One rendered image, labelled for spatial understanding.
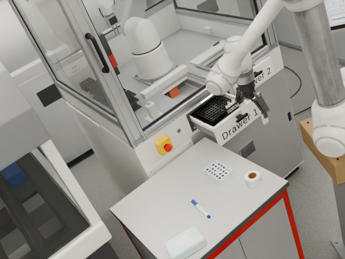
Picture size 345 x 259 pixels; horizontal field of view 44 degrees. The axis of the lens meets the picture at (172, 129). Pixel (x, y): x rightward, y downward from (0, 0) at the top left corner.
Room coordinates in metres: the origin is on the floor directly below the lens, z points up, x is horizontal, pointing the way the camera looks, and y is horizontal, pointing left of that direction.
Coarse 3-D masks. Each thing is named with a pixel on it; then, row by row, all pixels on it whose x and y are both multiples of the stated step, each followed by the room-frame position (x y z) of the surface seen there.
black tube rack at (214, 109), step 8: (216, 96) 1.96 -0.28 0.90; (208, 104) 1.91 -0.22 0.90; (216, 104) 1.88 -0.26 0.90; (224, 104) 1.86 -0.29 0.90; (200, 112) 1.87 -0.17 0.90; (208, 112) 1.84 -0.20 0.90; (216, 112) 1.82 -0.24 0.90; (232, 112) 1.81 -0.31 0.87; (208, 120) 1.82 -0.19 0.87; (216, 120) 1.79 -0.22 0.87
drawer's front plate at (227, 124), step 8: (248, 104) 1.74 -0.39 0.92; (240, 112) 1.71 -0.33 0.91; (248, 112) 1.73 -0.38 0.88; (256, 112) 1.75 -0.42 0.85; (224, 120) 1.68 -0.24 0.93; (232, 120) 1.69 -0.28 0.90; (248, 120) 1.73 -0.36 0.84; (216, 128) 1.65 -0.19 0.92; (224, 128) 1.67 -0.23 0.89; (240, 128) 1.70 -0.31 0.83; (216, 136) 1.65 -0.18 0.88; (224, 136) 1.66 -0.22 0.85; (232, 136) 1.68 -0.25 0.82
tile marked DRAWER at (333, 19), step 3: (333, 15) 2.06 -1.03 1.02; (336, 15) 2.05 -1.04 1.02; (339, 15) 2.04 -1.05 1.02; (342, 15) 2.03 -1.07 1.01; (330, 18) 2.06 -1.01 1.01; (333, 18) 2.05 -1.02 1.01; (336, 18) 2.04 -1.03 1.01; (339, 18) 2.03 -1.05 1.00; (342, 18) 2.02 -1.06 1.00; (333, 21) 2.04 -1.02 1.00; (336, 21) 2.03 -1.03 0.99; (339, 21) 2.02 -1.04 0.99; (342, 21) 2.02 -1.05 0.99
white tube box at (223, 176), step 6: (204, 168) 1.57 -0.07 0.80; (210, 168) 1.56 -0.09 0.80; (216, 168) 1.54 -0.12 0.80; (222, 168) 1.52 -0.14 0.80; (210, 174) 1.51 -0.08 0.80; (216, 174) 1.50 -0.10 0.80; (222, 174) 1.48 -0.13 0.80; (228, 174) 1.47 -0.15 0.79; (234, 174) 1.48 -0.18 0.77; (216, 180) 1.48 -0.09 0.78; (222, 180) 1.46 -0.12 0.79; (228, 180) 1.47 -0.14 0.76
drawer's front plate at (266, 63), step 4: (264, 60) 2.06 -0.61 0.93; (268, 60) 2.07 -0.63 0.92; (260, 64) 2.04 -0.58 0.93; (264, 64) 2.06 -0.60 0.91; (268, 64) 2.07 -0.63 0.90; (272, 64) 2.08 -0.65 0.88; (256, 68) 2.03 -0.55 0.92; (260, 68) 2.04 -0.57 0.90; (264, 68) 2.05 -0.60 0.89; (272, 68) 2.07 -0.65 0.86; (264, 72) 2.05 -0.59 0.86; (268, 72) 2.06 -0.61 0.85; (272, 72) 2.07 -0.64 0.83; (264, 76) 2.05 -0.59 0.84; (268, 76) 2.06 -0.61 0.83; (264, 80) 2.05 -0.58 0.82; (236, 84) 1.97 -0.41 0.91; (256, 84) 2.02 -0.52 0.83
